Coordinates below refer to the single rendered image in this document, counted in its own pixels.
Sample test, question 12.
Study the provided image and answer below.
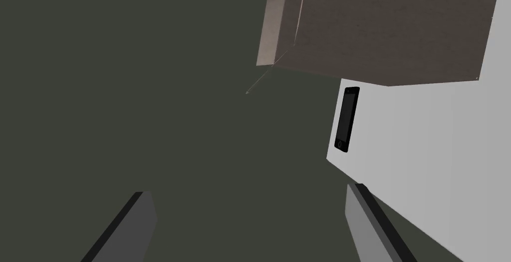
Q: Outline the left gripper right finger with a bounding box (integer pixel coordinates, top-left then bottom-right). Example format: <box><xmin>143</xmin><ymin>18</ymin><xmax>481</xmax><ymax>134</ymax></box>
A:
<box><xmin>345</xmin><ymin>183</ymin><xmax>419</xmax><ymax>262</ymax></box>

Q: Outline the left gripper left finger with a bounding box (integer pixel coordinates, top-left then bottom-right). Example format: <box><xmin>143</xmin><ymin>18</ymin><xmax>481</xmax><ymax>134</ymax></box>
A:
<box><xmin>81</xmin><ymin>191</ymin><xmax>158</xmax><ymax>262</ymax></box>

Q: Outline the white table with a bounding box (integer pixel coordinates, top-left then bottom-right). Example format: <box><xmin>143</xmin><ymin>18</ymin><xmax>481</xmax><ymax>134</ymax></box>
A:
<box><xmin>326</xmin><ymin>0</ymin><xmax>511</xmax><ymax>262</ymax></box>

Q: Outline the black smartphone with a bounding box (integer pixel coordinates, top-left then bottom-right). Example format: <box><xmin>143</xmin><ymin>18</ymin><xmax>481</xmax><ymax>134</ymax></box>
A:
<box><xmin>333</xmin><ymin>86</ymin><xmax>361</xmax><ymax>153</ymax></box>

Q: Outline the brown wooden cabinet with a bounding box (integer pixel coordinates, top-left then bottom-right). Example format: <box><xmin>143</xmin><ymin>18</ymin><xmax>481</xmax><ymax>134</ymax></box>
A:
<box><xmin>255</xmin><ymin>0</ymin><xmax>503</xmax><ymax>87</ymax></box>

